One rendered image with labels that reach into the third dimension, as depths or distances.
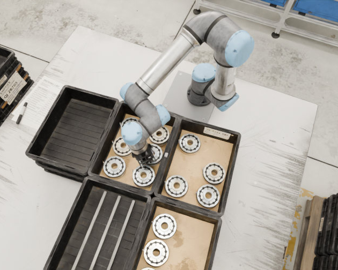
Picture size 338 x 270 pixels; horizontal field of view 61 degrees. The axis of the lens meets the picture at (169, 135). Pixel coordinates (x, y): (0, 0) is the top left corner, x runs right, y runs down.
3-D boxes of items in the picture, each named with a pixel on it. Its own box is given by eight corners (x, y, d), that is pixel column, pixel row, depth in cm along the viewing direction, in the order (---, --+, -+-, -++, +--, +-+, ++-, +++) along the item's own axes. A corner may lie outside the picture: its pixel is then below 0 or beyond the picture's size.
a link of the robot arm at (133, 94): (203, -9, 101) (111, 92, 109) (225, 8, 97) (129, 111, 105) (209, 8, 112) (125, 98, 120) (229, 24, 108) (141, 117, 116)
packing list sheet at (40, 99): (41, 74, 173) (41, 74, 172) (74, 87, 169) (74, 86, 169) (8, 118, 160) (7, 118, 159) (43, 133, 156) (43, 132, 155)
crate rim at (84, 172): (65, 86, 145) (64, 83, 142) (120, 102, 141) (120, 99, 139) (25, 156, 128) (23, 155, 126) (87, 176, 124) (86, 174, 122)
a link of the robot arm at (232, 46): (219, 84, 150) (229, 7, 99) (239, 103, 146) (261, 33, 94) (201, 98, 149) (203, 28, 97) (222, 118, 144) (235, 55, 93)
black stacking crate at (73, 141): (71, 97, 153) (64, 84, 143) (123, 112, 150) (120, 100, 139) (35, 164, 137) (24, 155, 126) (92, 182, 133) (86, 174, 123)
